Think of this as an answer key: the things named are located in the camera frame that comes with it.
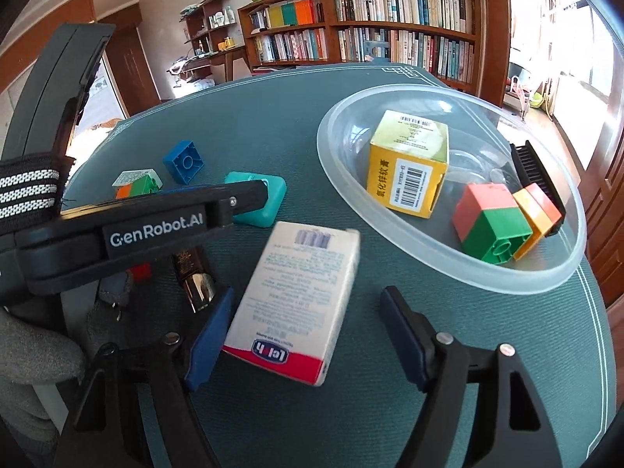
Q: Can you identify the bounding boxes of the black bottle with silver cap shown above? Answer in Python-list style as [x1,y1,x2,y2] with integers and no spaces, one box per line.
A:
[172,246,218,314]

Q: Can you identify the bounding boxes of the clear plastic bowl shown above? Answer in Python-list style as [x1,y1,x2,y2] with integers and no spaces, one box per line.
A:
[316,84,587,296]

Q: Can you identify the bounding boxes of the brown wooden door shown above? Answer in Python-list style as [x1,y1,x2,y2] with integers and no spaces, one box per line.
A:
[97,14,164,118]

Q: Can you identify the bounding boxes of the small wooden shelf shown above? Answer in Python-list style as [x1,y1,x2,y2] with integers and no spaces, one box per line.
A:
[178,0,247,83]

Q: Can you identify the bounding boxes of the dark grey chair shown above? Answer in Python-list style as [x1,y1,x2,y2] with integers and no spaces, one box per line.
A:
[0,23,115,161]

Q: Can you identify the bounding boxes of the blue building block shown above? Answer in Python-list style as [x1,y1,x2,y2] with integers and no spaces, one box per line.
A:
[162,140,206,185]

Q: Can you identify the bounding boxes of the black comb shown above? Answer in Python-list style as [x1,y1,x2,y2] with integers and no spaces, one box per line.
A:
[509,140,566,237]

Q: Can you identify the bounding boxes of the green desktop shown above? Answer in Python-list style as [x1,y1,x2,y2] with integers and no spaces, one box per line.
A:
[61,62,615,468]

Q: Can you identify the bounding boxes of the striped wrist strap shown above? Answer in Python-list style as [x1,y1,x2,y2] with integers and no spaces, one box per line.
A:
[0,153,75,235]

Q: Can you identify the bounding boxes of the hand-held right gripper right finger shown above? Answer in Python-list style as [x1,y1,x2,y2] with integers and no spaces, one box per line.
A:
[380,285,554,468]

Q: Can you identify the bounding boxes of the small orange and green block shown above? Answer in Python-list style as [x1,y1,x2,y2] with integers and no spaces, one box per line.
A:
[115,175,163,200]

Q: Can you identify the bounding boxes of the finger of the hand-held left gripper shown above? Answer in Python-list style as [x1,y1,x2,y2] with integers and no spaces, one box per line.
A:
[214,179,270,226]

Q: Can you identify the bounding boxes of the white box with red stripe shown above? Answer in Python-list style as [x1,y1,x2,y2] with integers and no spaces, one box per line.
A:
[222,221,362,387]

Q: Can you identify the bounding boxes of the wooden door frame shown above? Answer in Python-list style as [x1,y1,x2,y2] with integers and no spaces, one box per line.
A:
[480,0,512,108]

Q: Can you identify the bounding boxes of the salmon and green block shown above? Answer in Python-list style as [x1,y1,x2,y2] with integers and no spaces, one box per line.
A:
[452,183,534,266]

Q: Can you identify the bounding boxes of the panelled wooden door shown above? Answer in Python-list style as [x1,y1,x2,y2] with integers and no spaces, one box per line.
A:
[580,127,624,313]

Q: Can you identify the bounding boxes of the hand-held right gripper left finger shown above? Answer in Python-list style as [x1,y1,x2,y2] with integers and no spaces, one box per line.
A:
[53,285,235,468]

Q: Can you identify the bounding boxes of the yellow medicine box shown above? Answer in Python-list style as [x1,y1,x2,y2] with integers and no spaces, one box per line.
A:
[367,110,449,219]

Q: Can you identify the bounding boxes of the large wooden bookshelf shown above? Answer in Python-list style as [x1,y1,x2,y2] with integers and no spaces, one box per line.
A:
[237,0,488,96]

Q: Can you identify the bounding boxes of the rows of books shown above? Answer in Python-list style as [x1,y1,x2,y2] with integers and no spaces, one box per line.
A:
[246,0,476,86]

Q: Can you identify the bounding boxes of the person's left hand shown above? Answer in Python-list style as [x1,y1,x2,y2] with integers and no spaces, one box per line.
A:
[0,273,135,401]

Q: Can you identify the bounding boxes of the teal case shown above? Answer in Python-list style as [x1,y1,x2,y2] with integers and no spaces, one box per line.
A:
[223,170,287,228]

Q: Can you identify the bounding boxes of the yellow and orange block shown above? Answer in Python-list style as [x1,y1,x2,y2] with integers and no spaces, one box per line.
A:
[512,183,562,260]

